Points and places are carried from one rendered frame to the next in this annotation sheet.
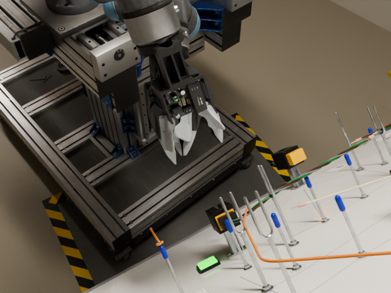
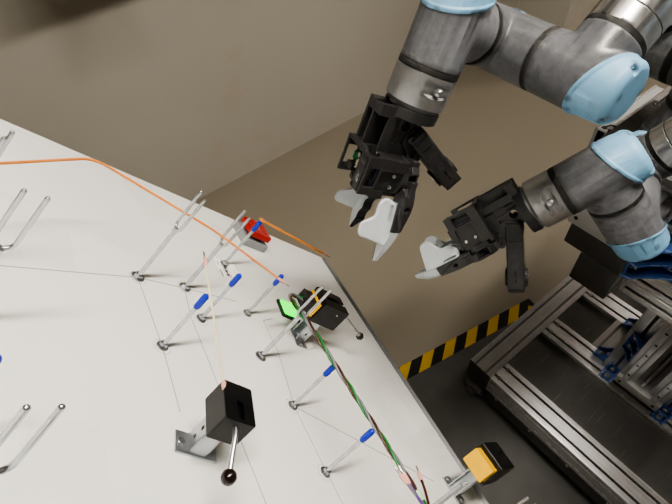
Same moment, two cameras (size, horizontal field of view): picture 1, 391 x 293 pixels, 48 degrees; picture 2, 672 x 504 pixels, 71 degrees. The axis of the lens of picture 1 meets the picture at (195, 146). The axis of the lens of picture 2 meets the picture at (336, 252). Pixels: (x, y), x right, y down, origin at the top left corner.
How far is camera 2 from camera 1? 68 cm
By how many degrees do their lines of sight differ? 57
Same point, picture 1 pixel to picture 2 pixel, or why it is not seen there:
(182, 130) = (431, 255)
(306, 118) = not seen: outside the picture
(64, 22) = not seen: hidden behind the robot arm
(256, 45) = not seen: outside the picture
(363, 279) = (115, 310)
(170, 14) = (410, 81)
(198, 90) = (362, 167)
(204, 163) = (622, 479)
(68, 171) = (556, 304)
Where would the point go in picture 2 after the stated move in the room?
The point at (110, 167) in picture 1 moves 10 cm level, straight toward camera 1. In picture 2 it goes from (575, 348) to (549, 355)
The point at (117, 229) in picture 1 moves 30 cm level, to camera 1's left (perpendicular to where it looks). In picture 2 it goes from (487, 364) to (476, 293)
